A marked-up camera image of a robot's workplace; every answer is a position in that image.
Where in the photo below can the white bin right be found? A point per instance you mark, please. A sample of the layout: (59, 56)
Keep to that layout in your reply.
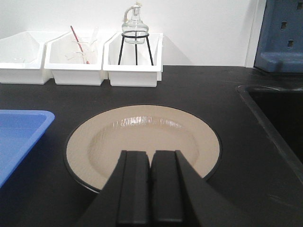
(130, 67)

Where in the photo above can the glass beaker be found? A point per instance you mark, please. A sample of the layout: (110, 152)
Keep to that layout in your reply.
(88, 47)

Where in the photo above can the black sink basin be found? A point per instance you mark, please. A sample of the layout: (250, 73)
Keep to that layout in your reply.
(280, 112)

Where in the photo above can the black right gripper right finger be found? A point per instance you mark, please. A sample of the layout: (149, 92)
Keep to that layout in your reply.
(181, 198)

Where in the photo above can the white bin left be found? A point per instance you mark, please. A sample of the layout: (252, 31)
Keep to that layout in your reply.
(22, 57)

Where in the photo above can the white bin middle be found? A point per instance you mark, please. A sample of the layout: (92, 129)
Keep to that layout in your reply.
(72, 72)

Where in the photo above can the blue plastic tray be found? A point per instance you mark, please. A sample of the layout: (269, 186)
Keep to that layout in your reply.
(20, 130)

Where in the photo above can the beige plate with black rim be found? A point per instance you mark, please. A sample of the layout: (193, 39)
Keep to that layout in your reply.
(94, 147)

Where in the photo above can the glass alcohol lamp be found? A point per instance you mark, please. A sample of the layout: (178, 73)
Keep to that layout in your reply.
(133, 28)

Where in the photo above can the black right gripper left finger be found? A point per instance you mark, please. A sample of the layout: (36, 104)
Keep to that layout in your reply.
(124, 200)

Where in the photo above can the white bin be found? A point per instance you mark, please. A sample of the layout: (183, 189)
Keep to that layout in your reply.
(72, 72)
(22, 57)
(130, 67)

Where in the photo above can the blue pegboard rack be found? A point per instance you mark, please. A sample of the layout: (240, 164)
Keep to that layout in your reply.
(280, 45)

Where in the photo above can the red glass rod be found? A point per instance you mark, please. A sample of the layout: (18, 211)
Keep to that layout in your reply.
(79, 45)

